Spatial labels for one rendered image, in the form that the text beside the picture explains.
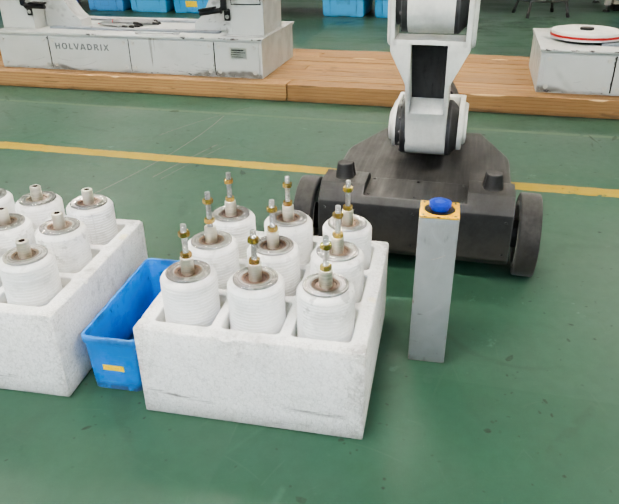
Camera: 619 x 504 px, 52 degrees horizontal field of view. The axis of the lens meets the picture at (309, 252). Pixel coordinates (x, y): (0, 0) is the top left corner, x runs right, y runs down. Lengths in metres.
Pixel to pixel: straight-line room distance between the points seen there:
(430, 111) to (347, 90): 1.39
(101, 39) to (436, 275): 2.61
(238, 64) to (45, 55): 1.05
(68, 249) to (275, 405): 0.50
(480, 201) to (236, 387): 0.73
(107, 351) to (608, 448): 0.87
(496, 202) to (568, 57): 1.57
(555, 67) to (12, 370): 2.44
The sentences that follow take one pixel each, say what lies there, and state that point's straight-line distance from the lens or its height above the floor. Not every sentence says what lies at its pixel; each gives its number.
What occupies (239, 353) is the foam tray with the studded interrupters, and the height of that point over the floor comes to 0.15.
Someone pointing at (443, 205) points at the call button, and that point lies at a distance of 1.14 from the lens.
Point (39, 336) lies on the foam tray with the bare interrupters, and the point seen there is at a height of 0.13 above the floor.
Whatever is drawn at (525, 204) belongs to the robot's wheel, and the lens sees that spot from 1.53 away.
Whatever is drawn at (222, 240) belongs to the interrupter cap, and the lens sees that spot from 1.18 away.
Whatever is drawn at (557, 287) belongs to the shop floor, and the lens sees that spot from 1.60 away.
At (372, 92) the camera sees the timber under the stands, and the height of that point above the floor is 0.06.
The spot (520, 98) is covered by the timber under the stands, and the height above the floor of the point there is 0.07.
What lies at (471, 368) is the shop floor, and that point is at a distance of 1.29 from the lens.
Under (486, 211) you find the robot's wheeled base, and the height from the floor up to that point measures 0.18.
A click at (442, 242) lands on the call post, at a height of 0.27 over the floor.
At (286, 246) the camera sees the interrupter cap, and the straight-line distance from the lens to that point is 1.14.
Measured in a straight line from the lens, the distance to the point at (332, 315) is 1.00.
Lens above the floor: 0.78
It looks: 28 degrees down
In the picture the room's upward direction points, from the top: 1 degrees counter-clockwise
